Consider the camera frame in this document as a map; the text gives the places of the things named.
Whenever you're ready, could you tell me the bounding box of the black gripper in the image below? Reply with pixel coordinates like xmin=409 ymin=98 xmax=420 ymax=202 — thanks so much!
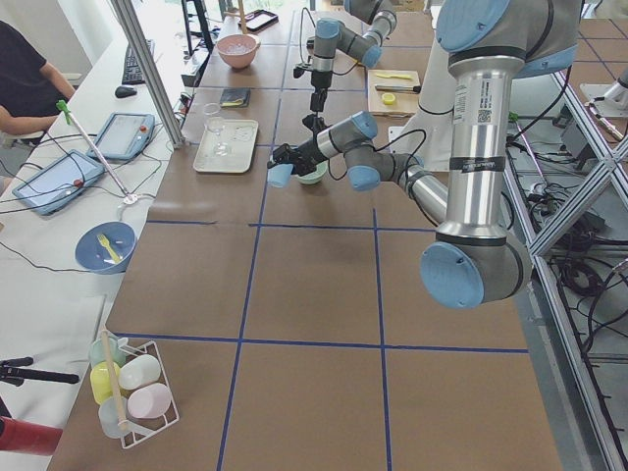
xmin=310 ymin=70 xmax=333 ymax=113
xmin=267 ymin=143 xmax=324 ymax=178

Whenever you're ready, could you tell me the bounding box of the light blue cup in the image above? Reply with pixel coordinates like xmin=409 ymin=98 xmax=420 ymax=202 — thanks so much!
xmin=267 ymin=164 xmax=293 ymax=188

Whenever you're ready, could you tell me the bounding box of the green bowl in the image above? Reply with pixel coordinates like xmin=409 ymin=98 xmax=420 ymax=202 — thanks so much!
xmin=295 ymin=161 xmax=329 ymax=185

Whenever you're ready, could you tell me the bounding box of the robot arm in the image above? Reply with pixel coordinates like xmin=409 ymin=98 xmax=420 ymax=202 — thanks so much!
xmin=267 ymin=1 xmax=582 ymax=308
xmin=310 ymin=0 xmax=397 ymax=112

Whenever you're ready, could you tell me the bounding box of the pink bowl with ice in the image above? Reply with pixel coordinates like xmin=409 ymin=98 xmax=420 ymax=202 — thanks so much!
xmin=216 ymin=34 xmax=261 ymax=70

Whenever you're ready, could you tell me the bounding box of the blue bowl with fork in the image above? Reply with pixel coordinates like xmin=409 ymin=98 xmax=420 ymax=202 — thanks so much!
xmin=75 ymin=221 xmax=136 ymax=275

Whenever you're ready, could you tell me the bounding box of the cream bear tray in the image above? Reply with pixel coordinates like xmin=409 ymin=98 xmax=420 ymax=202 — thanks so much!
xmin=192 ymin=119 xmax=259 ymax=174

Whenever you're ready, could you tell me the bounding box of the steel muddler black cap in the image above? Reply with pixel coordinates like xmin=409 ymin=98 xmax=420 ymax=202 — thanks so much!
xmin=375 ymin=84 xmax=422 ymax=94

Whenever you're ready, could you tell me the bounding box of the lemon half slice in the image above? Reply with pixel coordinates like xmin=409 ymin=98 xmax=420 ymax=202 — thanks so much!
xmin=381 ymin=92 xmax=396 ymax=106

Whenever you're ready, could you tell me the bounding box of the wooden cutting board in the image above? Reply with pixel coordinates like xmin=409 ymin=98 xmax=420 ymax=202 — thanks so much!
xmin=367 ymin=70 xmax=421 ymax=117

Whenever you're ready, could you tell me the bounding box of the grey yellow cloth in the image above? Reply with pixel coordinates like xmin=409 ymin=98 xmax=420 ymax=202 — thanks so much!
xmin=220 ymin=87 xmax=250 ymax=108

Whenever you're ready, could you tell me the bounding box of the yellow plastic knife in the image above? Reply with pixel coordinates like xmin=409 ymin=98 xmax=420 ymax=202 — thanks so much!
xmin=375 ymin=73 xmax=413 ymax=80

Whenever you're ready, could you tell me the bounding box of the clear wine glass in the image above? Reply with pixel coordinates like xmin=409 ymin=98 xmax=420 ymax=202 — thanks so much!
xmin=203 ymin=103 xmax=231 ymax=157

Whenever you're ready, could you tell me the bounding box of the pink rod green clip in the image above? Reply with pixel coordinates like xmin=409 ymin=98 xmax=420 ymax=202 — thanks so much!
xmin=56 ymin=100 xmax=140 ymax=206

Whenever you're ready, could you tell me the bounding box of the far teach pendant tablet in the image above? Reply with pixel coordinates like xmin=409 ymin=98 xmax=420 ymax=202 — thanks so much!
xmin=94 ymin=113 xmax=156 ymax=161

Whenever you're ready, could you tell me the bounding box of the teach pendant tablet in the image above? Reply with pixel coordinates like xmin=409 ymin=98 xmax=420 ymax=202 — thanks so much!
xmin=94 ymin=113 xmax=156 ymax=161
xmin=12 ymin=150 xmax=105 ymax=216

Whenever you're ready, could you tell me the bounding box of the black keyboard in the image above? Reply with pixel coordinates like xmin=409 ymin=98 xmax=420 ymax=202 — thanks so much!
xmin=121 ymin=45 xmax=145 ymax=85

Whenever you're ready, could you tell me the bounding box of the black computer mouse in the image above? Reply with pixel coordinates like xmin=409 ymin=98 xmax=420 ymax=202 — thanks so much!
xmin=114 ymin=85 xmax=137 ymax=99

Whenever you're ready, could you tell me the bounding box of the near teach pendant tablet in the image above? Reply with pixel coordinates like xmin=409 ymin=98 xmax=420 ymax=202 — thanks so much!
xmin=12 ymin=150 xmax=105 ymax=216

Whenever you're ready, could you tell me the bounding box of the seated person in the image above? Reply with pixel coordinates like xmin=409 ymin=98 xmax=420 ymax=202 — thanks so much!
xmin=1 ymin=22 xmax=75 ymax=135

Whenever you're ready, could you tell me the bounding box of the black tripod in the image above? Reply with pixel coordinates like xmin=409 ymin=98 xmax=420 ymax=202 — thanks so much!
xmin=1 ymin=356 xmax=80 ymax=387

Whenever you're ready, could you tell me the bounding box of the red fire extinguisher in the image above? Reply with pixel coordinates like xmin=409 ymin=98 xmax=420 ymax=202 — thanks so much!
xmin=0 ymin=416 xmax=63 ymax=456

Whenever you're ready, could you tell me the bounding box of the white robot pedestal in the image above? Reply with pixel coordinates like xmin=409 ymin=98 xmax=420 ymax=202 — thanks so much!
xmin=391 ymin=17 xmax=456 ymax=173

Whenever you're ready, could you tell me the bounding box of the aluminium frame post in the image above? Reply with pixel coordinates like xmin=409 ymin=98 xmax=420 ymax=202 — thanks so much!
xmin=111 ymin=0 xmax=185 ymax=149

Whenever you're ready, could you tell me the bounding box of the white wire cup rack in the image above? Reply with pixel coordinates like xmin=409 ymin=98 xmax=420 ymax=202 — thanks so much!
xmin=88 ymin=330 xmax=180 ymax=449

